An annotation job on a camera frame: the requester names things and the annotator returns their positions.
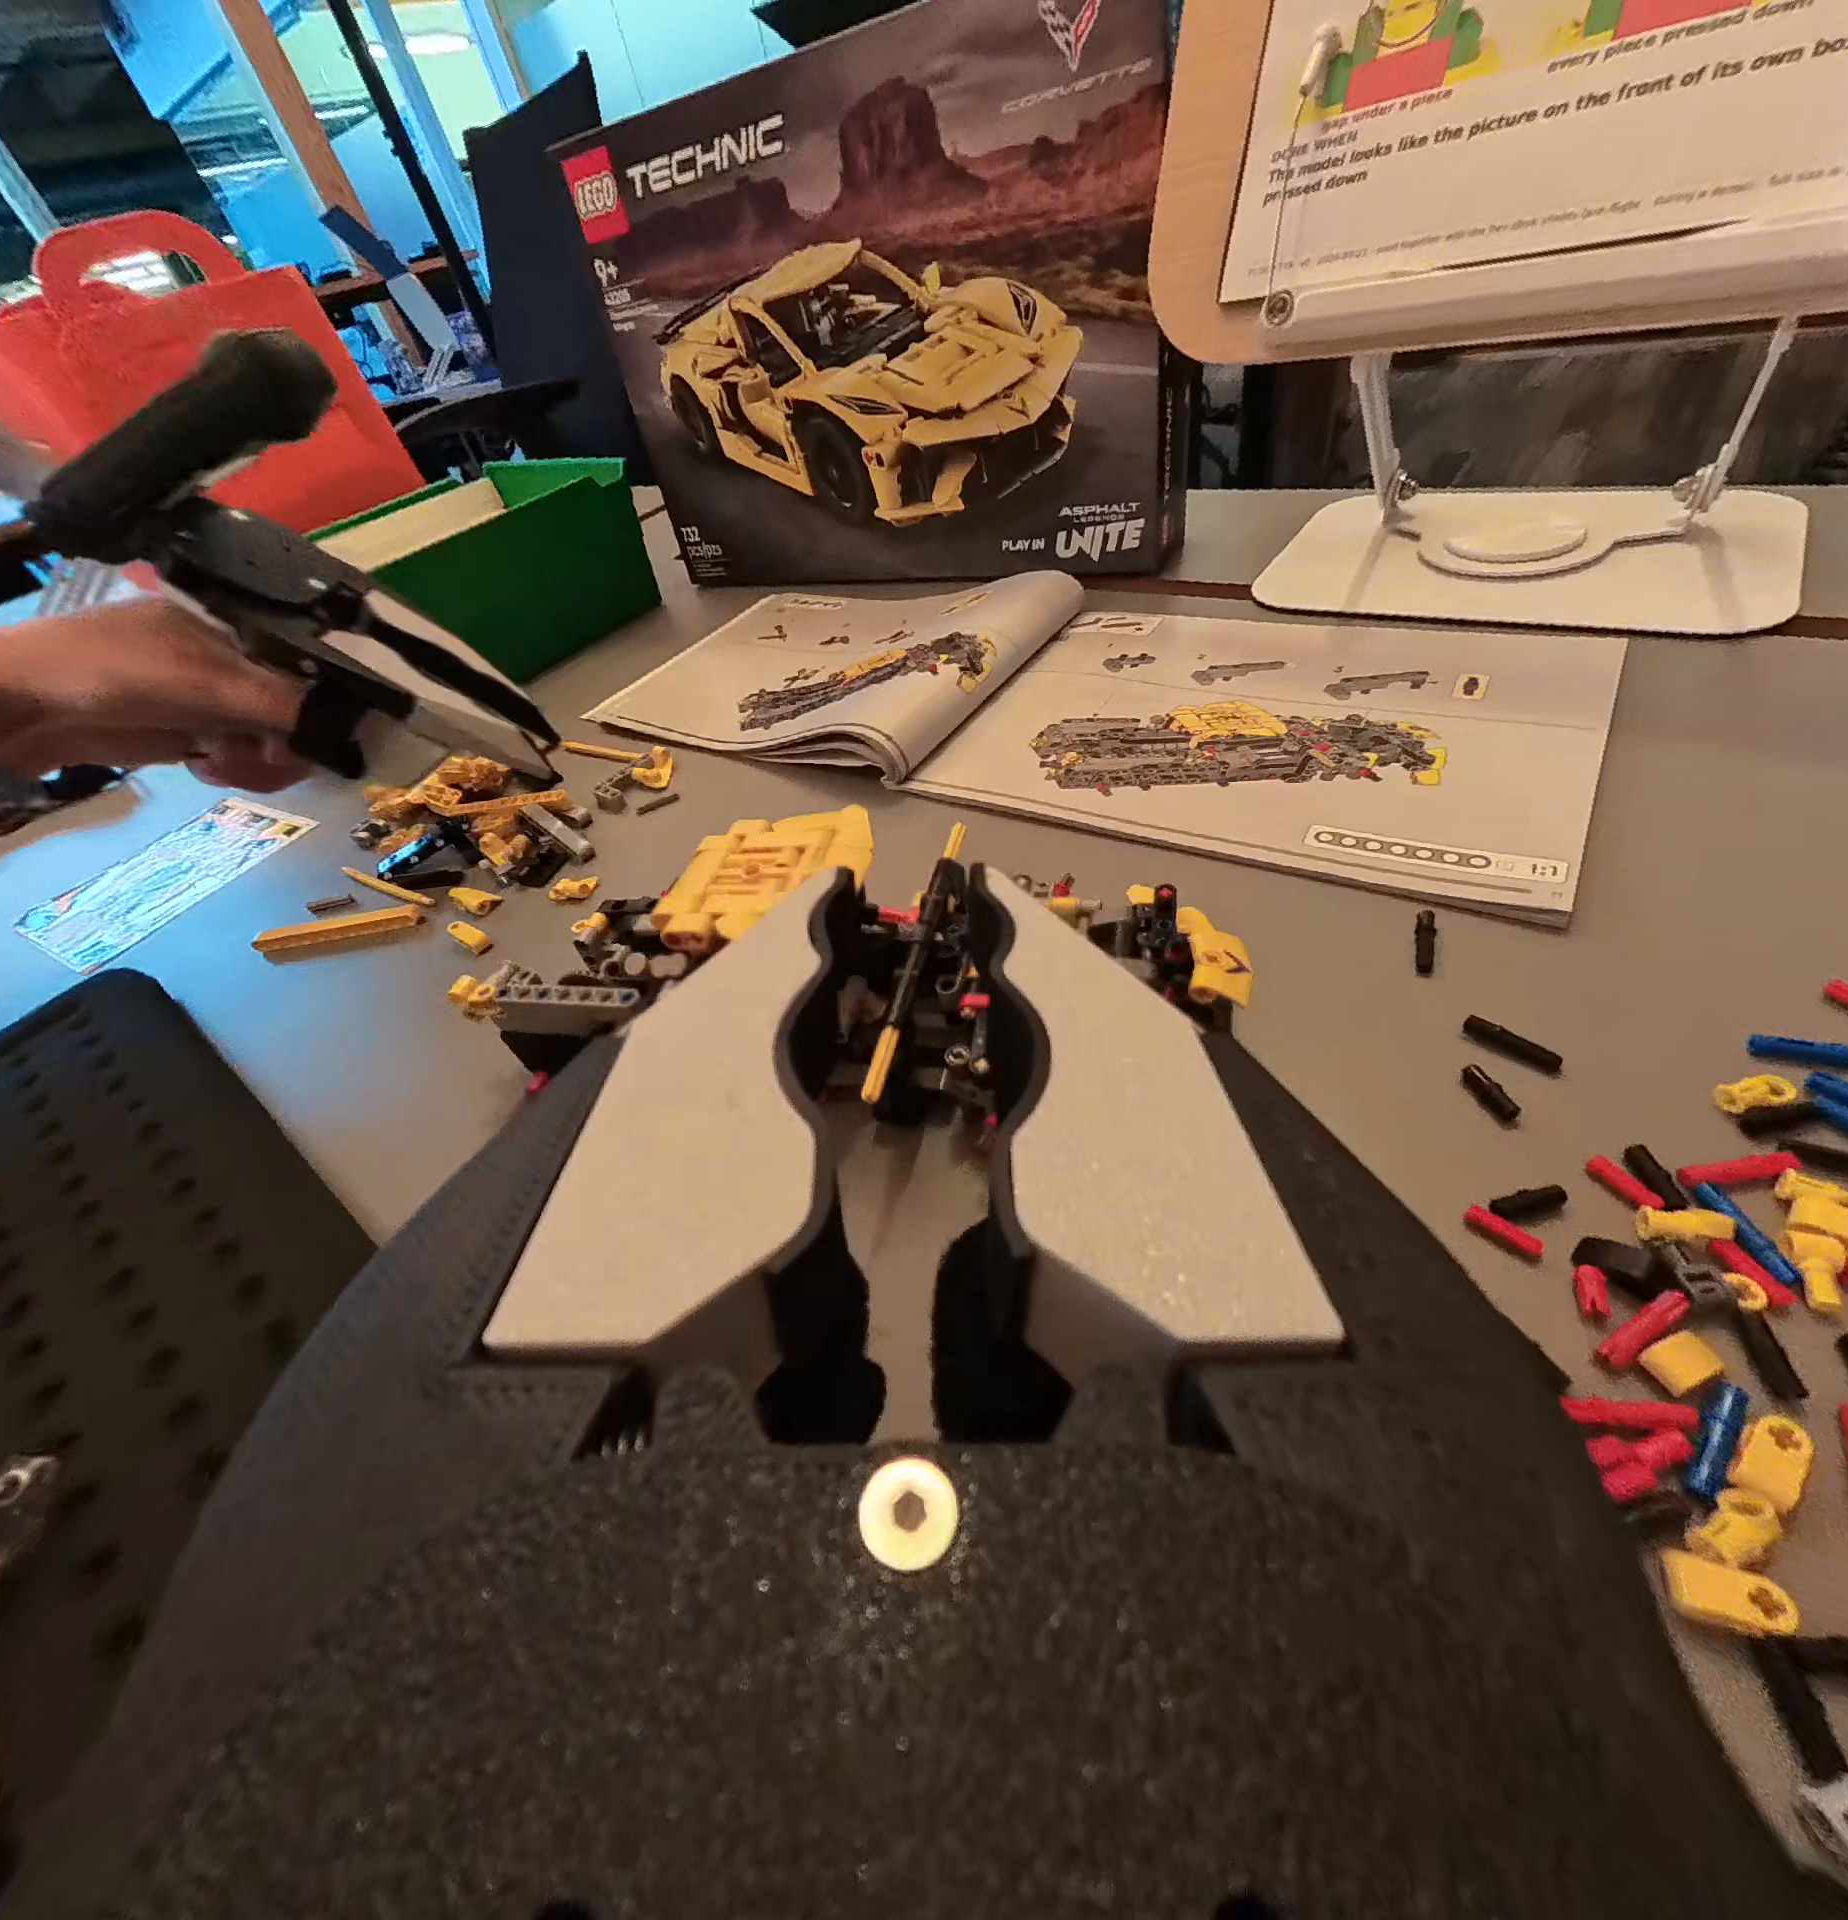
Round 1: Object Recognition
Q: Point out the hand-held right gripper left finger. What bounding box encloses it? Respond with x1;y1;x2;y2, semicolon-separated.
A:
479;864;869;1391

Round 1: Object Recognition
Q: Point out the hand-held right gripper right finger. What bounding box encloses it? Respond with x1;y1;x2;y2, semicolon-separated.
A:
964;861;1351;1391

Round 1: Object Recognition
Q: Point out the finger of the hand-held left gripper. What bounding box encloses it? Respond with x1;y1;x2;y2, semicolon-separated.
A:
362;587;563;744
402;692;566;786

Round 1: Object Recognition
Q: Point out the pile of yellow bricks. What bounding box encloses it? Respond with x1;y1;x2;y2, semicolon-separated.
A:
250;739;680;966

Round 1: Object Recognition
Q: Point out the yellow black brick car model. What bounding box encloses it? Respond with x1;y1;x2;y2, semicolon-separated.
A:
451;805;1260;1144

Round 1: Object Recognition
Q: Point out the grey desk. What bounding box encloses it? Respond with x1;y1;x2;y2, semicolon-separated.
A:
0;480;1848;1920

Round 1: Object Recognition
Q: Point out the person's left hand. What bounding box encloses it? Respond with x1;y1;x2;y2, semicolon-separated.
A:
0;597;326;797

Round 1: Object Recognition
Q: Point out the red felt bag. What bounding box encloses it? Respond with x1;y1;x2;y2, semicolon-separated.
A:
0;207;427;537

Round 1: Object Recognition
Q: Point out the green plastic bin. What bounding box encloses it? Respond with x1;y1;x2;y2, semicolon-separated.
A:
304;455;665;686

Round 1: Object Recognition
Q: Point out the white paper stack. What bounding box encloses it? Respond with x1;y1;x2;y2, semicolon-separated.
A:
314;476;508;575

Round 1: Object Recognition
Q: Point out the colourful sticker sheet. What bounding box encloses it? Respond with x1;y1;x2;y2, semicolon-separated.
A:
14;793;321;976

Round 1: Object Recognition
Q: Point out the black office chair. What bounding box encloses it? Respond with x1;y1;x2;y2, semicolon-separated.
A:
397;49;645;486

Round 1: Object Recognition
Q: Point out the open instruction booklet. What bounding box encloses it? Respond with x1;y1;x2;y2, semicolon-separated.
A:
580;568;1631;925

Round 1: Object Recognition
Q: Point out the toy car set box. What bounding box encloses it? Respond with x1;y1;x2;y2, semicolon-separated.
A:
547;0;1192;587

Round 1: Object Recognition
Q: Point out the pile of small coloured pins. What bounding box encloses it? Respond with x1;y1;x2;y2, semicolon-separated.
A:
1408;904;1848;1864

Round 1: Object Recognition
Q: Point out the printed instruction sheet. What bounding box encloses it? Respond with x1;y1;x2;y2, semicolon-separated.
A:
1219;0;1848;310

